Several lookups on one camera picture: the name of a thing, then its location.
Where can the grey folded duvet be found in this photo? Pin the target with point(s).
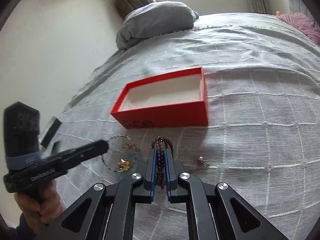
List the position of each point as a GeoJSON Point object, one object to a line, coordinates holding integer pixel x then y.
{"type": "Point", "coordinates": [155, 19]}

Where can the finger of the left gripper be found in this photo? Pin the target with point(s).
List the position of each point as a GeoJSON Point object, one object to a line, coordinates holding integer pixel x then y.
{"type": "Point", "coordinates": [56, 147]}
{"type": "Point", "coordinates": [49, 131]}

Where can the grey checked bedspread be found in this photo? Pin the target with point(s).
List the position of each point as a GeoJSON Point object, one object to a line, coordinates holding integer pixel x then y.
{"type": "Point", "coordinates": [238, 97]}

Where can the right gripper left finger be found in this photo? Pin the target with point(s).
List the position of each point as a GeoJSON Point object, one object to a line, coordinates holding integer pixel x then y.
{"type": "Point", "coordinates": [150, 177]}

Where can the pink pillow near window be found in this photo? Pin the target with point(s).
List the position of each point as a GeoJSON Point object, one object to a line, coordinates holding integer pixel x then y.
{"type": "Point", "coordinates": [307, 26]}

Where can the small silver earring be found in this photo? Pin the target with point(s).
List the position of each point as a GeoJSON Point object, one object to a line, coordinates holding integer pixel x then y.
{"type": "Point", "coordinates": [202, 161]}

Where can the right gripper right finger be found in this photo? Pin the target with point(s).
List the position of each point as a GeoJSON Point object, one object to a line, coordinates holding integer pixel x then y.
{"type": "Point", "coordinates": [170, 176]}

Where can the red open box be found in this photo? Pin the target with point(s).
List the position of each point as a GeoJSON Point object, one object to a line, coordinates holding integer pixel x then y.
{"type": "Point", "coordinates": [174, 99]}

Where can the person's left hand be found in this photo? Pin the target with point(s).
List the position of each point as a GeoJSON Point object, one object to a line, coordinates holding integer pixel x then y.
{"type": "Point", "coordinates": [37, 215]}

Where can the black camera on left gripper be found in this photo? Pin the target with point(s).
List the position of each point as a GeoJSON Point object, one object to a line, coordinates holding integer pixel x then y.
{"type": "Point", "coordinates": [21, 128]}

